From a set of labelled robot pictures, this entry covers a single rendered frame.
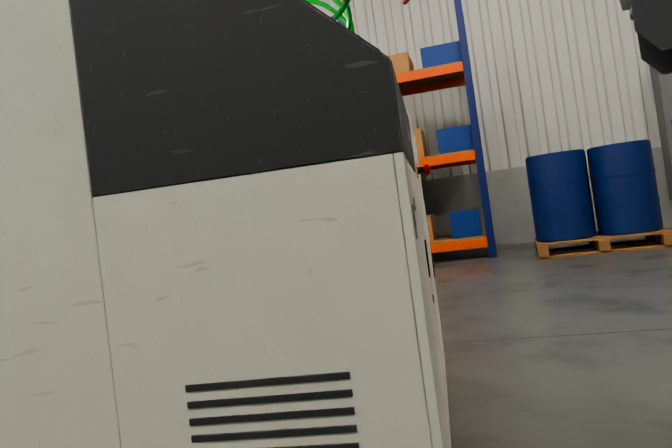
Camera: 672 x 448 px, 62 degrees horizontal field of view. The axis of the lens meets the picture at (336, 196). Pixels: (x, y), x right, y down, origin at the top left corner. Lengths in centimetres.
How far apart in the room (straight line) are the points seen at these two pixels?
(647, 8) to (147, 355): 102
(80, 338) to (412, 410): 62
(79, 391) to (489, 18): 744
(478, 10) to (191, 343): 739
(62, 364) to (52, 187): 33
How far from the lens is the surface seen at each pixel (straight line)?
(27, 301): 123
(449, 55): 682
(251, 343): 103
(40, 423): 127
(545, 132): 786
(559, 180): 597
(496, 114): 787
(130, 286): 111
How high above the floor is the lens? 70
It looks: 2 degrees up
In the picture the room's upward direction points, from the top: 7 degrees counter-clockwise
